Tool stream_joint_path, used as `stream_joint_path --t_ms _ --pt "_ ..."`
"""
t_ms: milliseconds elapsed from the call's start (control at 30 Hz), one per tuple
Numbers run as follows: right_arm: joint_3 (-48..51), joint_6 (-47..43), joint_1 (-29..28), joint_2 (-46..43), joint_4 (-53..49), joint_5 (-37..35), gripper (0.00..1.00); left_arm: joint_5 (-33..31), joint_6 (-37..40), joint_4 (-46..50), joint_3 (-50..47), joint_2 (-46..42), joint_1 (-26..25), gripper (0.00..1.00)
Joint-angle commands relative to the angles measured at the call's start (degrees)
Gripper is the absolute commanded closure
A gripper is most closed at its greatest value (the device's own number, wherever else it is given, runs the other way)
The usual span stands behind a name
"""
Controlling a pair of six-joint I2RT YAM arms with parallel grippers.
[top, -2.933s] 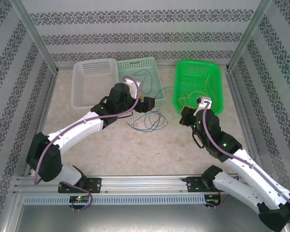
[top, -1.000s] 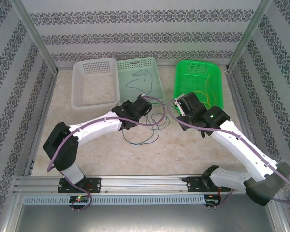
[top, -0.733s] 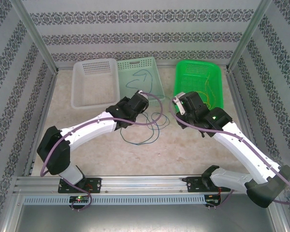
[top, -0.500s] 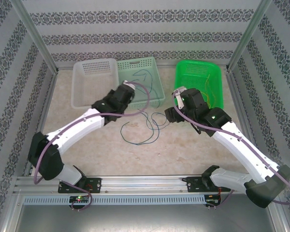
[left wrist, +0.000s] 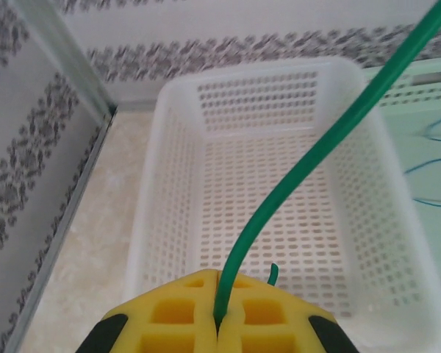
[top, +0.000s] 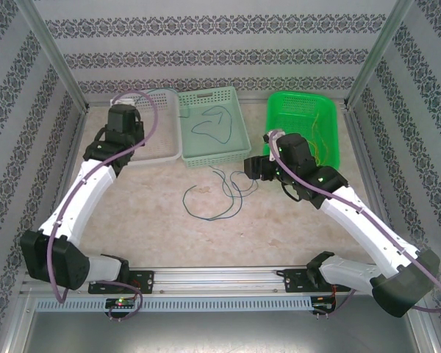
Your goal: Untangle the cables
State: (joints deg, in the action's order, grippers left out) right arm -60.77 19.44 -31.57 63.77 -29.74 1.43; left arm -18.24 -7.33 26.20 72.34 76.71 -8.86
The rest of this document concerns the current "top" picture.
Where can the aluminium frame post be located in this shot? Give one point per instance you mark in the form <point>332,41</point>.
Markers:
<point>51,51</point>
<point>380,51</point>

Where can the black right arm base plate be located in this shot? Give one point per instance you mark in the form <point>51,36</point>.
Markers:
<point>294,280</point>

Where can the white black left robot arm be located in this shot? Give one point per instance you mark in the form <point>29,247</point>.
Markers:
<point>81,198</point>

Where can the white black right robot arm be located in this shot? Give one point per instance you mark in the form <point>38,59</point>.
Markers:
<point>367,235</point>

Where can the aluminium table edge rail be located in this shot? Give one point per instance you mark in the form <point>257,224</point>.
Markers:
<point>78,136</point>
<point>369,173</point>

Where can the grey metal sheet panel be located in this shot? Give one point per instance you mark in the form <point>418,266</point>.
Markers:
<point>220,334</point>

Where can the white perforated plastic basket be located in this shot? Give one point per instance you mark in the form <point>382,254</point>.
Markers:
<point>161,139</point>

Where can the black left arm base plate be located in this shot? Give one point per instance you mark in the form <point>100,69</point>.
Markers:
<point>143,281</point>

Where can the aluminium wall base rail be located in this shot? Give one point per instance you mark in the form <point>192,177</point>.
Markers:
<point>253,101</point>

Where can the bright green plastic basket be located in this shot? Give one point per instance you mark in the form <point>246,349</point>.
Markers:
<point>297,114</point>

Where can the mint perforated plastic basket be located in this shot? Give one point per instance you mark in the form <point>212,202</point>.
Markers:
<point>213,160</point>

